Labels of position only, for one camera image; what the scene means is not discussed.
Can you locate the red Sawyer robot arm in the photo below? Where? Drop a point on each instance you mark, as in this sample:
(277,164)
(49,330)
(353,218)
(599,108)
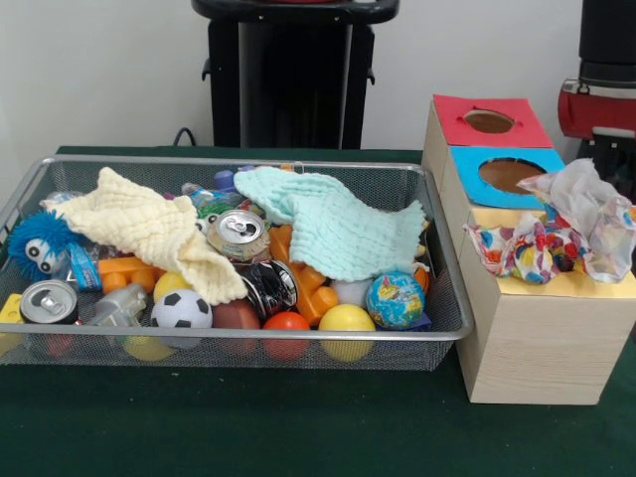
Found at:
(606,30)

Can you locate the yellow ball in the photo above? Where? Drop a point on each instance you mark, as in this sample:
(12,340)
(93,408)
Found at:
(347,320)

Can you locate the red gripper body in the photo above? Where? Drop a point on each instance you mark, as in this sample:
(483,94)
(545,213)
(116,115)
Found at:
(596,111)

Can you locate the crushed black drink can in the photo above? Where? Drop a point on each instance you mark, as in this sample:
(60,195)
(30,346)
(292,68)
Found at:
(270,288)

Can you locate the orange ball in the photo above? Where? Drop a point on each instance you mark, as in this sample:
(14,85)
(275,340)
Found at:
(286,323)

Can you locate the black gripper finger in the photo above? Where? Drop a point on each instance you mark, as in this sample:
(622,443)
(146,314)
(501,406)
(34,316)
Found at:
(610,159)

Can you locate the blue spiky toy with eyes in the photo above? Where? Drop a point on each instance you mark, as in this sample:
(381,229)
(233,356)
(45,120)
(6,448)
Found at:
(30,238)

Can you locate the wooden box with three holes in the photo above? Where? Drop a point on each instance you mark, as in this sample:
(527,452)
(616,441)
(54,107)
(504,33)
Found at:
(536,358)

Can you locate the dark green tablecloth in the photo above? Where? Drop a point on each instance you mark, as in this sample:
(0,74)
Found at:
(248,422)

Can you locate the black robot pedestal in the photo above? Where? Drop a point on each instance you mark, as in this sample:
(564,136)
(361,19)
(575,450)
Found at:
(293,74)

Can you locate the colourful spotted cloth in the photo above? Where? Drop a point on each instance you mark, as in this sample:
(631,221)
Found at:
(531,253)

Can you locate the globe print ball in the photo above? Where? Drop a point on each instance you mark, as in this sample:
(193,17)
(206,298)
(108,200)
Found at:
(396,300)

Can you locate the small soccer ball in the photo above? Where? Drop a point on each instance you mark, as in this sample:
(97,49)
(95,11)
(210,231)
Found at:
(181,310)

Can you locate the green label drink can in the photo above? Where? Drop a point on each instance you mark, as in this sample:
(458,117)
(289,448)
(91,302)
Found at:
(238,233)

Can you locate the cream waffle cloth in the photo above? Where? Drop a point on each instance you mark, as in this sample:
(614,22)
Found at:
(149,223)

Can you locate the mint green waffle cloth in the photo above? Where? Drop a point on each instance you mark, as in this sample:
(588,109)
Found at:
(338,223)

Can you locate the silver top drink can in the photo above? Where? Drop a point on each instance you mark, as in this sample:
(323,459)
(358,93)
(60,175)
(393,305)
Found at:
(49,300)

